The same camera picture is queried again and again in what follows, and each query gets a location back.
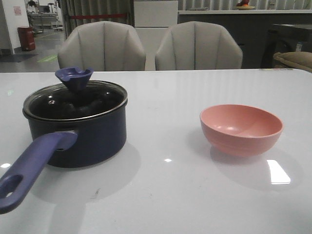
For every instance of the pink bowl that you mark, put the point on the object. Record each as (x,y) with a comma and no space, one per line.
(240,130)

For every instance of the glass pot lid blue knob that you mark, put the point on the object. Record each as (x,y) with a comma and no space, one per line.
(76,97)

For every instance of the dark blue saucepan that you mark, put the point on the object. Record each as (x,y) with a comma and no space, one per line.
(64,144)

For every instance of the right grey upholstered chair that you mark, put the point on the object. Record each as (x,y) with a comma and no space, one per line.
(198,45)

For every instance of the grey upholstered chair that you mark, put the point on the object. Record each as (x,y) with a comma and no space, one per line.
(198,45)
(103,46)

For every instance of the left grey upholstered chair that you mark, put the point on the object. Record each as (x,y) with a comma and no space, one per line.
(103,46)

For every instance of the white refrigerator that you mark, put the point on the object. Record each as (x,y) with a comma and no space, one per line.
(152,17)

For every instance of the red barrier belt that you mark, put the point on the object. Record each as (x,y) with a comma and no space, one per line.
(105,16)

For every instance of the dark kitchen counter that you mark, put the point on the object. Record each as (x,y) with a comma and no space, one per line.
(249,27)

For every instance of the fruit plate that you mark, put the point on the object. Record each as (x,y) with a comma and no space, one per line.
(244,5)

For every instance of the grey curtain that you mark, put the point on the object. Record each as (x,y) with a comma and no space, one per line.
(94,7)

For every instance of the black appliance box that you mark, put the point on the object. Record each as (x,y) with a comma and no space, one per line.
(285,38)

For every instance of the red trash bin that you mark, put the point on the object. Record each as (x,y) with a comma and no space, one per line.
(26,38)

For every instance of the beige cushion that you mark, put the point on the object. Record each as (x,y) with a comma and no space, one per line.
(295,60)

